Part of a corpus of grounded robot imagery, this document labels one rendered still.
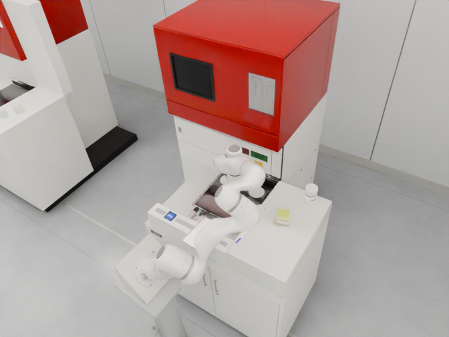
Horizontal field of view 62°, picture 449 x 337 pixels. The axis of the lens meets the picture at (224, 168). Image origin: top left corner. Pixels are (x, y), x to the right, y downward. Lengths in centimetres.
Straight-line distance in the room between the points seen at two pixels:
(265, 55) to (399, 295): 209
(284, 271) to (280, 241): 18
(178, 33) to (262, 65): 52
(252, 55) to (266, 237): 95
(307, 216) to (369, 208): 152
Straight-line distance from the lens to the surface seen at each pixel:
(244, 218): 158
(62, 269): 346
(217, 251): 207
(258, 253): 202
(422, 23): 326
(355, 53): 345
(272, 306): 220
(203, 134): 251
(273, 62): 188
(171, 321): 248
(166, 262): 169
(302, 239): 210
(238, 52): 196
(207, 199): 236
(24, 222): 397
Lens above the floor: 264
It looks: 43 degrees down
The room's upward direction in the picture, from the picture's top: 4 degrees counter-clockwise
